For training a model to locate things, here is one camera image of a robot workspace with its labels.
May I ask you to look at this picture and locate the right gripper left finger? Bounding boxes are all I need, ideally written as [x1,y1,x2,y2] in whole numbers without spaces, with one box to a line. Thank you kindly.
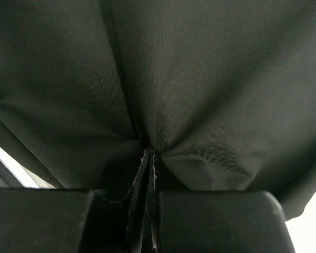
[0,152,149,252]

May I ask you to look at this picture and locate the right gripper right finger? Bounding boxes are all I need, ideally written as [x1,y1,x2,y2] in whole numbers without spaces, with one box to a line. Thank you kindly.
[147,151,294,252]

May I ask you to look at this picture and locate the black trousers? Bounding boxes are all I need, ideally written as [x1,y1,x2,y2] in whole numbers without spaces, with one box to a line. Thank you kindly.
[0,1,316,219]

